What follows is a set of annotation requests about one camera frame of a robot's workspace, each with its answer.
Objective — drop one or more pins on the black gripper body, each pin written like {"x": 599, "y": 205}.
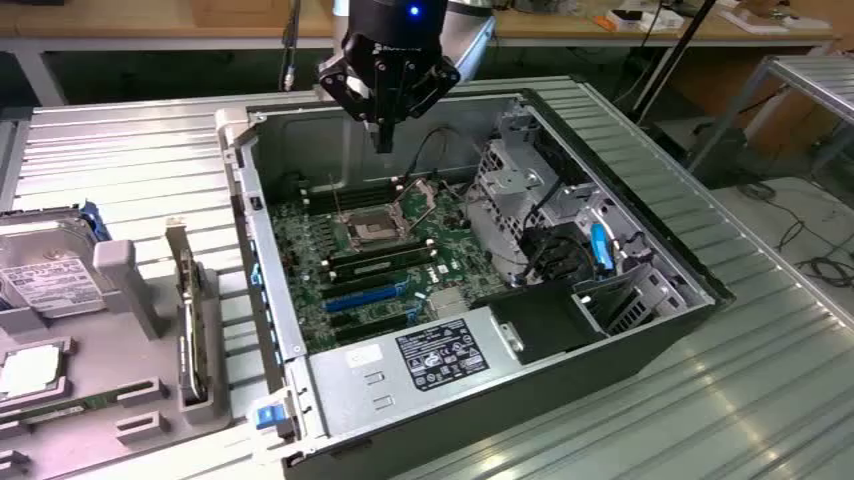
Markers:
{"x": 393, "y": 30}

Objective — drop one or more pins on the Nvidia graphics card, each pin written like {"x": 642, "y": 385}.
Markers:
{"x": 193, "y": 310}

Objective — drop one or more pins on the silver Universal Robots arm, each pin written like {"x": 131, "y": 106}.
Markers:
{"x": 469, "y": 40}

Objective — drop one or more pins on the wooden desk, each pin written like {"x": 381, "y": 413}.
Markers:
{"x": 554, "y": 25}

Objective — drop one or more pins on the metal socket cover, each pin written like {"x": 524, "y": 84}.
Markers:
{"x": 420, "y": 195}

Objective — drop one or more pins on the thin metal locking lever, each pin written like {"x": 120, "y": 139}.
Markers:
{"x": 425, "y": 217}
{"x": 337, "y": 195}

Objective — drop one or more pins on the black RAM slot bank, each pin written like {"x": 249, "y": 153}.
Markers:
{"x": 373, "y": 272}
{"x": 353, "y": 195}

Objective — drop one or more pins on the silver perforated drive cage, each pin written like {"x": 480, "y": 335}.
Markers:
{"x": 507, "y": 200}

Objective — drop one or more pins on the green motherboard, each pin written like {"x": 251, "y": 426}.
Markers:
{"x": 447, "y": 250}

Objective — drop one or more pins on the white flat box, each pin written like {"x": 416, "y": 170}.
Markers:
{"x": 656, "y": 21}

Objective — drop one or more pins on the installed RAM stick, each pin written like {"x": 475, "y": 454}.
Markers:
{"x": 380, "y": 262}

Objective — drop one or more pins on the black slanted pole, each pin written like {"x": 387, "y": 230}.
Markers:
{"x": 674, "y": 55}

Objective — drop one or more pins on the blue card retainer row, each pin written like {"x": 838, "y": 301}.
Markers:
{"x": 252, "y": 274}

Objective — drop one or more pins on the black equipment box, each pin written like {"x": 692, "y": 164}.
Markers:
{"x": 694, "y": 140}

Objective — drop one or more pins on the black long expansion slot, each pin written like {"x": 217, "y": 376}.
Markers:
{"x": 363, "y": 320}
{"x": 373, "y": 334}
{"x": 353, "y": 289}

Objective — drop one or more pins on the blue expansion slot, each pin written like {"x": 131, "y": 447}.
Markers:
{"x": 363, "y": 299}

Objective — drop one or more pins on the silver chipset heatsink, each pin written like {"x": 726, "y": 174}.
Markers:
{"x": 447, "y": 302}

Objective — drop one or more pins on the brown wooden cabinet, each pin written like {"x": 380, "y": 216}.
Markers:
{"x": 727, "y": 80}

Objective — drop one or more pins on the blue disk carrier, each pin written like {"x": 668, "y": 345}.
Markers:
{"x": 93, "y": 225}

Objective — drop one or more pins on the white paper stack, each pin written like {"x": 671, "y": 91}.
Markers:
{"x": 754, "y": 22}

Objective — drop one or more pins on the silver disk bay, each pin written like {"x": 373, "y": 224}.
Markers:
{"x": 640, "y": 305}

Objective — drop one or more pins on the metal slatted side table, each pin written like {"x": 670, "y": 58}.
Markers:
{"x": 814, "y": 75}

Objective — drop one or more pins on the silver hard disk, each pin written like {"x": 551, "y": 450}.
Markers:
{"x": 40, "y": 280}

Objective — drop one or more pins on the grey power supply unit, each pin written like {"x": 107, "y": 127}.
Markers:
{"x": 353, "y": 385}

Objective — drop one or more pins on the grey parts rack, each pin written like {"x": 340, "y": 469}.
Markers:
{"x": 93, "y": 350}

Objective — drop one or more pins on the black open PC case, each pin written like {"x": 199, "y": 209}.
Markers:
{"x": 587, "y": 390}

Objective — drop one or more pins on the blue case latch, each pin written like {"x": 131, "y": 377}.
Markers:
{"x": 268, "y": 417}

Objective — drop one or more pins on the silver CPU chip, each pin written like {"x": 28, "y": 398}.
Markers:
{"x": 26, "y": 370}

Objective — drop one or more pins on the green loose RAM stick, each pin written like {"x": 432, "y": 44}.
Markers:
{"x": 67, "y": 406}

